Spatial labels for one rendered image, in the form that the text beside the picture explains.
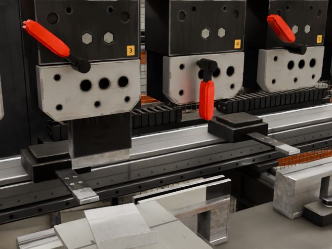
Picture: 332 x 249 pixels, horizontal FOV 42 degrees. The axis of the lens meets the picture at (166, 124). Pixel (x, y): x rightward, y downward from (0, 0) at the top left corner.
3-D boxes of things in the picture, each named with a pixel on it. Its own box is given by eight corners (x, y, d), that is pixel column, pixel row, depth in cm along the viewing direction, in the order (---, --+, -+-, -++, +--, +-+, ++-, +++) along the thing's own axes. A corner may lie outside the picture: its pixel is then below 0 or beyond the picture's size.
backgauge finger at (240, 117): (274, 163, 97) (276, 142, 95) (207, 132, 118) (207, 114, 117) (311, 154, 103) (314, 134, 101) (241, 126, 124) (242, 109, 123)
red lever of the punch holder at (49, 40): (32, 17, 51) (94, 65, 57) (24, 15, 55) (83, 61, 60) (23, 29, 51) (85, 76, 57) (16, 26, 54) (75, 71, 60)
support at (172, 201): (140, 218, 76) (140, 203, 75) (138, 216, 76) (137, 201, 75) (205, 200, 82) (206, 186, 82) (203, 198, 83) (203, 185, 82)
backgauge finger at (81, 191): (56, 217, 73) (54, 189, 71) (21, 165, 94) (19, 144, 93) (121, 201, 79) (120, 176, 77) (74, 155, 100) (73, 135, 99)
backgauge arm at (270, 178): (298, 238, 113) (304, 189, 109) (172, 159, 166) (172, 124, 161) (319, 230, 117) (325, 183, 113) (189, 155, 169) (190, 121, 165)
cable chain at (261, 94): (227, 114, 130) (227, 101, 129) (215, 109, 135) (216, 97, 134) (326, 98, 152) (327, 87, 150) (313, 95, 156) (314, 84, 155)
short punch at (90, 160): (74, 171, 67) (70, 112, 65) (69, 167, 69) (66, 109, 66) (132, 160, 72) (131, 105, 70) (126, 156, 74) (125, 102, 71)
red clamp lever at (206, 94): (206, 122, 69) (209, 61, 66) (192, 116, 72) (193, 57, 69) (215, 120, 70) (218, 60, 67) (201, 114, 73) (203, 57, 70)
